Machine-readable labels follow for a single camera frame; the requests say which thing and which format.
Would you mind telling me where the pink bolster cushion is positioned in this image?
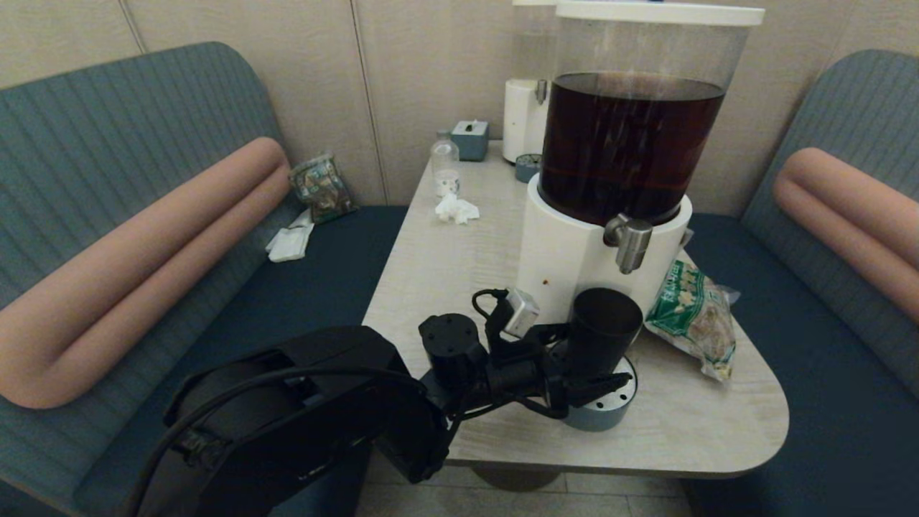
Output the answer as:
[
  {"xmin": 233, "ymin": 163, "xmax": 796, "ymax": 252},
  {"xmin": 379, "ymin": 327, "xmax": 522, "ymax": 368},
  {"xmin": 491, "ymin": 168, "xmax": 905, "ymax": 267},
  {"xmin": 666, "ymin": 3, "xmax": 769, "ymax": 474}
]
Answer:
[
  {"xmin": 773, "ymin": 147, "xmax": 919, "ymax": 324},
  {"xmin": 0, "ymin": 136, "xmax": 291, "ymax": 410}
]

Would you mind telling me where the clear green-print grain snack bag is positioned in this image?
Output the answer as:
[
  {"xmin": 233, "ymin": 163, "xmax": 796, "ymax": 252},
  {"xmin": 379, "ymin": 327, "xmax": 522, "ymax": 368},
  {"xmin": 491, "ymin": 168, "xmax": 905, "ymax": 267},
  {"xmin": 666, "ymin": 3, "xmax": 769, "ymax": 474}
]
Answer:
[{"xmin": 644, "ymin": 258, "xmax": 742, "ymax": 382}]

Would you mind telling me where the crumpled white tissue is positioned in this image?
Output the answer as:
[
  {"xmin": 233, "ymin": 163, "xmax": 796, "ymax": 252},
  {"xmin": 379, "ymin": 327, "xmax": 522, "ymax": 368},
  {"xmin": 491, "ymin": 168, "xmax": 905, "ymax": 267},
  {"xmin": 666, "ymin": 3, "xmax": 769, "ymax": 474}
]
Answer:
[{"xmin": 434, "ymin": 192, "xmax": 480, "ymax": 225}]

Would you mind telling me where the clear plastic bottle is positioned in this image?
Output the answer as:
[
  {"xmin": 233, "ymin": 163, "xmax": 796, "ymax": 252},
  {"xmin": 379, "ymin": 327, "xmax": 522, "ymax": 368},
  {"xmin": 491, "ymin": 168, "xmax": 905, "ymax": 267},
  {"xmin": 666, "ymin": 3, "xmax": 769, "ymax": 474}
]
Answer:
[{"xmin": 430, "ymin": 129, "xmax": 461, "ymax": 197}]

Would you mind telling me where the small white clear drink dispenser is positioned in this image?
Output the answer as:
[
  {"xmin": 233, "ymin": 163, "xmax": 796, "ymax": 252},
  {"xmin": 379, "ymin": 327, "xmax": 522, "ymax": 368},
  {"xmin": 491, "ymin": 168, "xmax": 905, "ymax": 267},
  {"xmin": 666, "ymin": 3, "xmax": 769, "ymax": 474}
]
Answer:
[{"xmin": 502, "ymin": 0, "xmax": 561, "ymax": 164}]

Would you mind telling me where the crumpled clear snack bag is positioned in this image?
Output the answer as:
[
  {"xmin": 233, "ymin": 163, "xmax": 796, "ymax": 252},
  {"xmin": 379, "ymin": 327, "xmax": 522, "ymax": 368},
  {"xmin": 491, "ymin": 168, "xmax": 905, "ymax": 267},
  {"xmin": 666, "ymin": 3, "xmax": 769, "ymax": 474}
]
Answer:
[{"xmin": 289, "ymin": 151, "xmax": 358, "ymax": 223}]

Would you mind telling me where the silver metal dispenser tap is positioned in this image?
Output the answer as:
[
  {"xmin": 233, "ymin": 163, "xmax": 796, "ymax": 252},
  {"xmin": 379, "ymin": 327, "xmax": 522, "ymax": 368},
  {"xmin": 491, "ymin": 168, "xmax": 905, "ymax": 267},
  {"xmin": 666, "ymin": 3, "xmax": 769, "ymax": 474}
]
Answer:
[{"xmin": 603, "ymin": 213, "xmax": 656, "ymax": 276}]

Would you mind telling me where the round blue-grey perforated drip tray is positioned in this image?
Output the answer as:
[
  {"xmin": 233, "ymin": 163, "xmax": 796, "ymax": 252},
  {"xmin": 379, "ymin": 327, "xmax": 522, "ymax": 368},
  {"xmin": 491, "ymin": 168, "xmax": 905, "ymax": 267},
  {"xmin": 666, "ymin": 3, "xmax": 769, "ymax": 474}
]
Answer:
[{"xmin": 562, "ymin": 352, "xmax": 639, "ymax": 433}]

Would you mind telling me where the large white dark-tea drink dispenser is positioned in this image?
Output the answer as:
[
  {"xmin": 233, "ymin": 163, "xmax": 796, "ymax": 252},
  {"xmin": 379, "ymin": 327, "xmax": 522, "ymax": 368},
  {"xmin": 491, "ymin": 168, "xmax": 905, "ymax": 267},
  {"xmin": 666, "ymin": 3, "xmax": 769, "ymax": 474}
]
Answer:
[{"xmin": 515, "ymin": 0, "xmax": 766, "ymax": 351}]

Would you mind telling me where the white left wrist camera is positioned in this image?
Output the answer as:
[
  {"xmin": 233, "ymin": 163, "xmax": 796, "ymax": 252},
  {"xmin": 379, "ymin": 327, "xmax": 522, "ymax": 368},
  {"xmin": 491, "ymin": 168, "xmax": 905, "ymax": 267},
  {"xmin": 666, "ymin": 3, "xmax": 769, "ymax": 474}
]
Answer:
[{"xmin": 503, "ymin": 287, "xmax": 541, "ymax": 340}]

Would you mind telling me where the teal booth bench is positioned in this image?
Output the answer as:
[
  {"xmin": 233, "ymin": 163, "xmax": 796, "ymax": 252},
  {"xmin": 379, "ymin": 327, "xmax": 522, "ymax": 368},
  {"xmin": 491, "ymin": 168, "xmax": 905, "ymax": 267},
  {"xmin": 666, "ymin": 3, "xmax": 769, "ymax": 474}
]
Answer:
[
  {"xmin": 0, "ymin": 40, "xmax": 410, "ymax": 517},
  {"xmin": 678, "ymin": 49, "xmax": 919, "ymax": 517}
]

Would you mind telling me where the round table pedestal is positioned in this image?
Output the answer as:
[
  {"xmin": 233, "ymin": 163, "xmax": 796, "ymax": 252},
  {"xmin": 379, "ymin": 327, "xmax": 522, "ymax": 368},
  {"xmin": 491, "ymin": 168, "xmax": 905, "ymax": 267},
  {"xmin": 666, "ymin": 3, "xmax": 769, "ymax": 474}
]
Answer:
[{"xmin": 470, "ymin": 463, "xmax": 564, "ymax": 493}]

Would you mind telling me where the blue-grey tissue box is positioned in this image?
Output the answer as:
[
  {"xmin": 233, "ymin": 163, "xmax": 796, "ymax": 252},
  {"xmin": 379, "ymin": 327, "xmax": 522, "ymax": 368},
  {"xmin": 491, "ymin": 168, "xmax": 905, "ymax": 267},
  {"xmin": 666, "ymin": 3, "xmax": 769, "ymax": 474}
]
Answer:
[{"xmin": 451, "ymin": 119, "xmax": 490, "ymax": 162}]

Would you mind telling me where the white napkin packet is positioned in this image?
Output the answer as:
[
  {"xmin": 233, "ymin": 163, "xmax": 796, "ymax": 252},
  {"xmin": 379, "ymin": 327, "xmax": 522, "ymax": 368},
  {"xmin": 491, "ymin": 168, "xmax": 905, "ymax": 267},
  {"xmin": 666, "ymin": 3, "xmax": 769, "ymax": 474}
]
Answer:
[{"xmin": 264, "ymin": 208, "xmax": 315, "ymax": 263}]

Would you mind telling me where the dark tumbler cup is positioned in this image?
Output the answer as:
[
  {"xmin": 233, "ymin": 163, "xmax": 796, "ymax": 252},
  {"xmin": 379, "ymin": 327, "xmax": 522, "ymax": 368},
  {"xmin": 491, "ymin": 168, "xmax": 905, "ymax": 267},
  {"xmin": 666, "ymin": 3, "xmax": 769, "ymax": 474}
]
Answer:
[{"xmin": 570, "ymin": 287, "xmax": 645, "ymax": 380}]

